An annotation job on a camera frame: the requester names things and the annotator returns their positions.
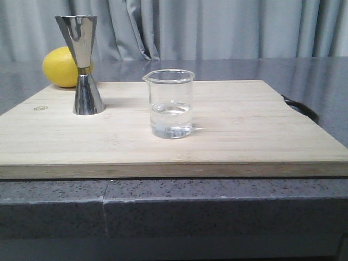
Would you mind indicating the grey curtain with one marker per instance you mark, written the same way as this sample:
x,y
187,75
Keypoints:
x,y
181,30

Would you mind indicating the steel double jigger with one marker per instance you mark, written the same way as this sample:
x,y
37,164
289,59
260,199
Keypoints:
x,y
79,33

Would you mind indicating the yellow lemon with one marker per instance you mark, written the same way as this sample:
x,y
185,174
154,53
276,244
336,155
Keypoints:
x,y
60,68

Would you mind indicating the clear glass beaker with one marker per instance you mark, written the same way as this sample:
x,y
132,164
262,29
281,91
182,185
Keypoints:
x,y
170,102

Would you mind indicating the wooden cutting board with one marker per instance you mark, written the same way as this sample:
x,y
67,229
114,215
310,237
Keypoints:
x,y
242,128

